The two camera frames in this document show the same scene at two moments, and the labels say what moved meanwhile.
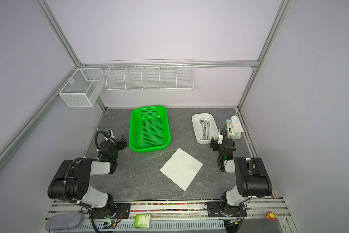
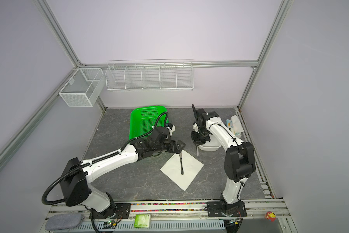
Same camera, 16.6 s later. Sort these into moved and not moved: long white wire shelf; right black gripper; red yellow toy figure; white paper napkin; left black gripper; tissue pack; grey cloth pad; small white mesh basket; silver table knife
Moved: left black gripper; right black gripper; silver table knife
Not moved: long white wire shelf; red yellow toy figure; small white mesh basket; white paper napkin; grey cloth pad; tissue pack
